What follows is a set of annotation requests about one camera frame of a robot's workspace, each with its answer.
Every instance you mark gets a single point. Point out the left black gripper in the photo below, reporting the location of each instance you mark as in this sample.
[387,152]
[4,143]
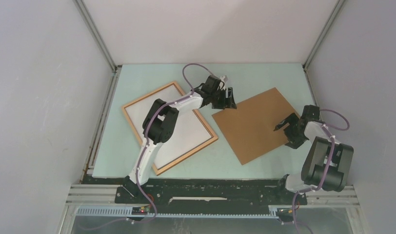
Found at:
[225,103]

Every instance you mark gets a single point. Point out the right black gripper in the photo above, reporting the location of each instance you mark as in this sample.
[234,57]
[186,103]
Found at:
[294,142]

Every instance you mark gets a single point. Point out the brown cardboard backing board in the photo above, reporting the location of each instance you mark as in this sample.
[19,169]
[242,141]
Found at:
[250,128]

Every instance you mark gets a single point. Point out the wooden picture frame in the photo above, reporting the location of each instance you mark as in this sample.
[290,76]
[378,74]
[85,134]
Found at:
[130,119]

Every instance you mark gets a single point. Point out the printed photo sheet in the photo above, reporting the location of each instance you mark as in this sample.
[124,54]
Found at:
[185,135]

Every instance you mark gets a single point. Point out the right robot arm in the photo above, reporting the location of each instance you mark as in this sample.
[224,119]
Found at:
[328,162]

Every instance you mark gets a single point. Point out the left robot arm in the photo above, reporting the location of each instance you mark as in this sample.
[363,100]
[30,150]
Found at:
[160,122]

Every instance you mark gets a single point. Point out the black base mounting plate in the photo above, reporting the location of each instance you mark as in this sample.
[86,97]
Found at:
[211,196]

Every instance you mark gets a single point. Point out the small green circuit board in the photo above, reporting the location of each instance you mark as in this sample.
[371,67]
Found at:
[140,211]

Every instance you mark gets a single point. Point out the left corner metal post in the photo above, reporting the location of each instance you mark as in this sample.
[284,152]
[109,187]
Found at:
[106,105]

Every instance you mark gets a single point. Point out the corner metal post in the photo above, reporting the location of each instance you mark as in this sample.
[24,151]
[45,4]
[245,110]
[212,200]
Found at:
[106,105]
[317,45]

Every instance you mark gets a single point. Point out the right corner metal post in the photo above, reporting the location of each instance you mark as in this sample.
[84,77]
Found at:
[317,45]

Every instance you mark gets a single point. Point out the aluminium rail frame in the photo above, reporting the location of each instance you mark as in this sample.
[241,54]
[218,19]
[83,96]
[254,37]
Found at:
[99,199]

